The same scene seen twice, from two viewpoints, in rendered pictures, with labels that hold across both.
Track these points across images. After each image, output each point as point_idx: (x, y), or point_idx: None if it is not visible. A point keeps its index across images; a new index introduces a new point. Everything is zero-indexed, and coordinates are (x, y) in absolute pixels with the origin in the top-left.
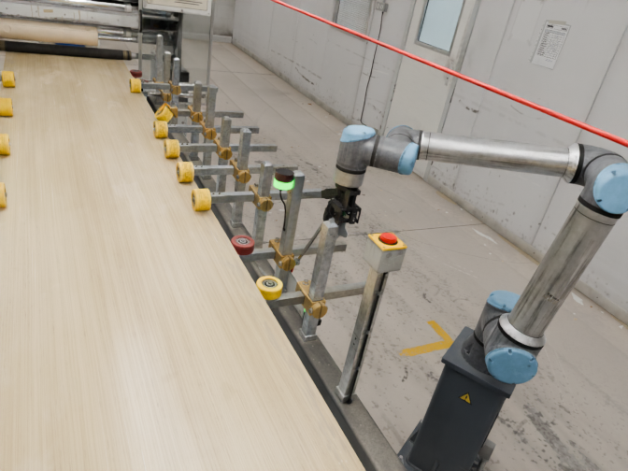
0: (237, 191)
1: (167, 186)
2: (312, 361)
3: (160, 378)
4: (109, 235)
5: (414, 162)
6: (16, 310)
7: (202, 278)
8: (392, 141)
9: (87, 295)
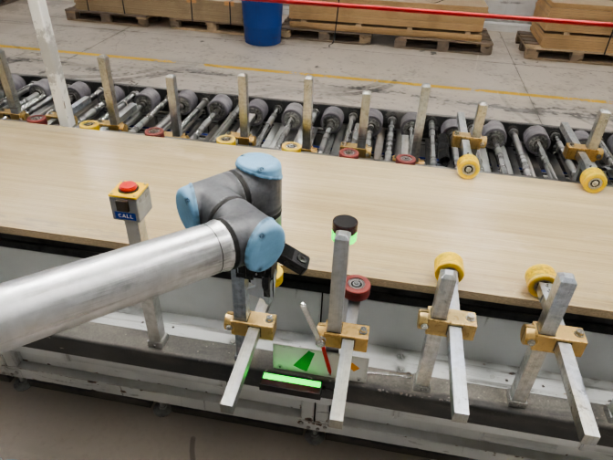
0: (525, 350)
1: (516, 272)
2: (212, 341)
3: None
4: (400, 212)
5: (180, 208)
6: (316, 166)
7: (306, 238)
8: (212, 176)
9: (316, 188)
